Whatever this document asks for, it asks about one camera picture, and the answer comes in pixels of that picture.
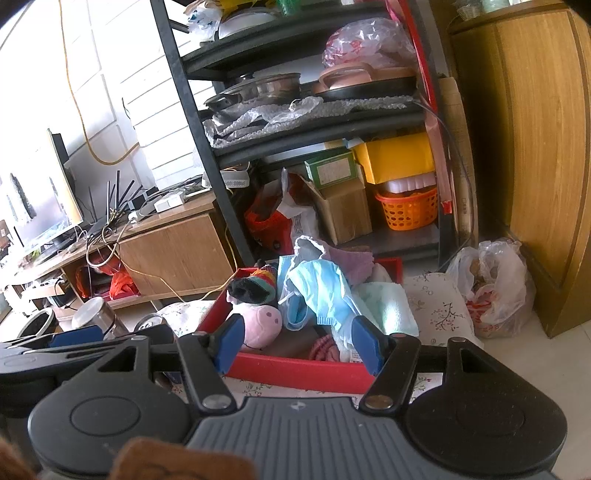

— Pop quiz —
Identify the orange plastic basket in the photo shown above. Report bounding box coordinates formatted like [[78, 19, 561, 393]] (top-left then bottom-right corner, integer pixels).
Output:
[[374, 186, 438, 232]]

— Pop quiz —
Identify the floral tablecloth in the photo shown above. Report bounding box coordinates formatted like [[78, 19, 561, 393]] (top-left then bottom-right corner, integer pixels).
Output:
[[157, 272, 485, 398]]

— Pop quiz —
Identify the yellow box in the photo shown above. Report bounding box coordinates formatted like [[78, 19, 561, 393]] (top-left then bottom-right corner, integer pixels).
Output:
[[353, 134, 437, 184]]

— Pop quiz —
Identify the black rimmed cup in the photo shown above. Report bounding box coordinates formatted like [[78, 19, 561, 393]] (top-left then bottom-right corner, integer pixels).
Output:
[[16, 307, 57, 340]]

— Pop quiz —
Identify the wooden television stand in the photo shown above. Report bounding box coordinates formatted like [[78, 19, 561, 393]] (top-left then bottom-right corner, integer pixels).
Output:
[[0, 198, 241, 319]]

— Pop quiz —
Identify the brown fuzzy cloth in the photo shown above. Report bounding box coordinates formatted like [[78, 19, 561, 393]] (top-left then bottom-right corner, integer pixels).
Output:
[[0, 436, 258, 480]]

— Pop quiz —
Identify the clear plastic bag with goods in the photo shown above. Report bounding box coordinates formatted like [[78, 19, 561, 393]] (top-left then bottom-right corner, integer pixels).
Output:
[[445, 239, 536, 340]]

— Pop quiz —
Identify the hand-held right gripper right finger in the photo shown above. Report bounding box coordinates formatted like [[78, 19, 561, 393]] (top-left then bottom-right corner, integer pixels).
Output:
[[352, 316, 502, 414]]

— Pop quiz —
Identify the tangle of cables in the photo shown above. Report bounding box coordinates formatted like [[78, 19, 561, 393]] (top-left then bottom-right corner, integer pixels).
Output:
[[69, 217, 139, 278]]

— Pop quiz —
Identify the white bowl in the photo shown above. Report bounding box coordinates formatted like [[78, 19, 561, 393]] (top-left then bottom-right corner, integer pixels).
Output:
[[217, 7, 278, 40]]

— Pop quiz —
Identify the rainbow striped sock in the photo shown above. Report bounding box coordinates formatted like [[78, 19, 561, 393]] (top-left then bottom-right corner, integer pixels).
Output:
[[228, 263, 280, 308]]

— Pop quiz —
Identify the blue face mask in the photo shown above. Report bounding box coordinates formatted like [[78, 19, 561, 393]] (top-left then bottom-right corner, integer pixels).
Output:
[[277, 235, 368, 333]]

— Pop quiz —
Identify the steel thermos flask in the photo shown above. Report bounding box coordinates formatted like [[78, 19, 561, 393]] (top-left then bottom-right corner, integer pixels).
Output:
[[71, 296, 130, 342]]

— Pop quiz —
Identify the brown cardboard box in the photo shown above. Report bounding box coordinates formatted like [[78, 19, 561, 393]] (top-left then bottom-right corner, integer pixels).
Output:
[[300, 178, 374, 245]]

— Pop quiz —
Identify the purple fluffy towel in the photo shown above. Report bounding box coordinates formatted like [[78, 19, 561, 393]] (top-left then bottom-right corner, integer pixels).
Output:
[[330, 247, 375, 284]]

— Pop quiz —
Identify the wooden cabinet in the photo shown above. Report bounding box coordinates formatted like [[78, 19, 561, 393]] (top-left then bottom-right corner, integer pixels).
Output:
[[448, 0, 591, 340]]

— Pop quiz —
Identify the brown pan lid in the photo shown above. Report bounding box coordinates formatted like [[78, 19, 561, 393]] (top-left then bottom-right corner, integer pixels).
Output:
[[318, 62, 416, 90]]

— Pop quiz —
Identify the black frying pan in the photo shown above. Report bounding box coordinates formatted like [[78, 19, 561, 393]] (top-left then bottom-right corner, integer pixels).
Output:
[[316, 76, 419, 102]]

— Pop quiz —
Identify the yellow cable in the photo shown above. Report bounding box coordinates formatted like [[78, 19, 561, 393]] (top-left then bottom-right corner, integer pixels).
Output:
[[59, 0, 141, 164]]

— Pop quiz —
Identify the black router with antennas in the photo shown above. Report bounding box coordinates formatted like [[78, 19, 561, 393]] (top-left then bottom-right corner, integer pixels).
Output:
[[85, 170, 148, 232]]

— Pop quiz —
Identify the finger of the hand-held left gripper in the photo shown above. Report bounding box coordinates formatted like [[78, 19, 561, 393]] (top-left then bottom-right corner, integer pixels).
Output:
[[0, 324, 105, 352], [0, 336, 152, 370]]

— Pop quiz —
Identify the black metal shelf rack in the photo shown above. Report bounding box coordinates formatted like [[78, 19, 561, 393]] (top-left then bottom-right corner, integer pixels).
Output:
[[150, 0, 462, 273]]

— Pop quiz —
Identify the pink knitted cloth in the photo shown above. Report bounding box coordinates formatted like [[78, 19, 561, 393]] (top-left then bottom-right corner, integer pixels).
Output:
[[308, 335, 342, 363]]

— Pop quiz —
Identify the translucent plastic container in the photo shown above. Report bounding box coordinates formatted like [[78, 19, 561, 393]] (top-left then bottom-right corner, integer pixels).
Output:
[[383, 173, 437, 195]]

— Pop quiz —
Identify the flat cardboard sheet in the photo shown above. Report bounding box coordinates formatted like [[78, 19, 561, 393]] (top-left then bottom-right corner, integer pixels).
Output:
[[436, 76, 478, 247]]

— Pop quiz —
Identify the red bag under stand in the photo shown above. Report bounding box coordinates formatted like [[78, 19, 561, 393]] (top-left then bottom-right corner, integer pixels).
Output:
[[76, 265, 139, 301]]

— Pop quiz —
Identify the clear bubble wrap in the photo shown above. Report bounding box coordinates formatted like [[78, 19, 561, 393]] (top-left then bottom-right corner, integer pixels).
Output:
[[203, 95, 416, 148]]

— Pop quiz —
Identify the flat screen television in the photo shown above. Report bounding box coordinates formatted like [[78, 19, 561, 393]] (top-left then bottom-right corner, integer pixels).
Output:
[[0, 128, 86, 252]]

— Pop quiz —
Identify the red box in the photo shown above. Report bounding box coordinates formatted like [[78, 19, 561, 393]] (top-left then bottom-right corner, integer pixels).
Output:
[[198, 257, 404, 395]]

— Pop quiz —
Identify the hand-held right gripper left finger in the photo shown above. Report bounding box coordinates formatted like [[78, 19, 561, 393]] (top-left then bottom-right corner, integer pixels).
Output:
[[95, 315, 246, 414]]

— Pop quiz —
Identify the white plastic device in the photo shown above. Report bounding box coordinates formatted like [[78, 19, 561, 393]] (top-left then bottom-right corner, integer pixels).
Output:
[[202, 168, 254, 191]]

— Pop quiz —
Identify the crumpled white plastic bag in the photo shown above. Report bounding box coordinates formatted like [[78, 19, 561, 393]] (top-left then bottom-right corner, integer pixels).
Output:
[[185, 0, 222, 33]]

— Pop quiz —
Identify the pink plastic bag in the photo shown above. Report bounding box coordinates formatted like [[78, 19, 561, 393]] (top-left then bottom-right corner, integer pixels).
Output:
[[323, 18, 416, 70]]

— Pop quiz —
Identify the light green towel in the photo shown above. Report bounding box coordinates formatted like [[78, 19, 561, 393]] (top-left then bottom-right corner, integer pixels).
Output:
[[358, 279, 420, 337]]

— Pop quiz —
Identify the steel pot with lid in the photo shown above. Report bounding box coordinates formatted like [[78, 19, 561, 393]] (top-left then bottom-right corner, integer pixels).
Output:
[[203, 73, 302, 114]]

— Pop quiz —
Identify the green box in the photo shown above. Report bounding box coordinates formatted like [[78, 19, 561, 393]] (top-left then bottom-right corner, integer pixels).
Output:
[[304, 148, 358, 188]]

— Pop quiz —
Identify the pink pig plush toy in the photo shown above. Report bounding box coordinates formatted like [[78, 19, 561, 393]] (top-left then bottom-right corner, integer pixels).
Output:
[[226, 295, 283, 354]]

